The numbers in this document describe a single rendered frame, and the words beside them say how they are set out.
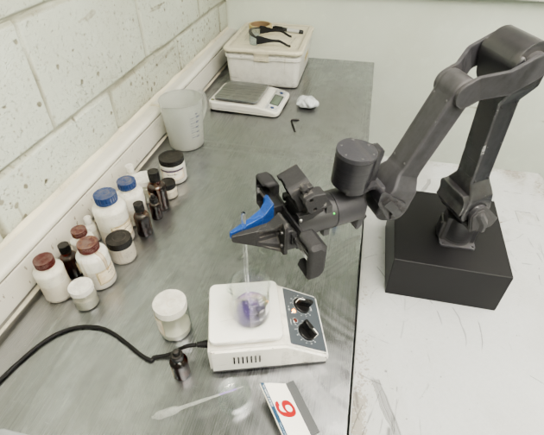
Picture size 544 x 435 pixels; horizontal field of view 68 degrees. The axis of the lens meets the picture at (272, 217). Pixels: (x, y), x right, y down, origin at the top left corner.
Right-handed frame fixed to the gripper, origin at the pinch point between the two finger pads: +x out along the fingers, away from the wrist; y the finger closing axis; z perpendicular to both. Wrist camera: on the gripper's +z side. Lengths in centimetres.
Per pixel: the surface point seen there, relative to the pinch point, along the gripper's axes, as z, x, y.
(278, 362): -23.8, -0.9, 7.5
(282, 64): -17, -52, -100
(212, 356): -20.6, 9.2, 4.1
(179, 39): -5, -15, -107
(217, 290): -17.6, 4.9, -6.1
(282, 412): -23.3, 2.1, 15.6
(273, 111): -24, -38, -78
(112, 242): -20.8, 20.4, -29.6
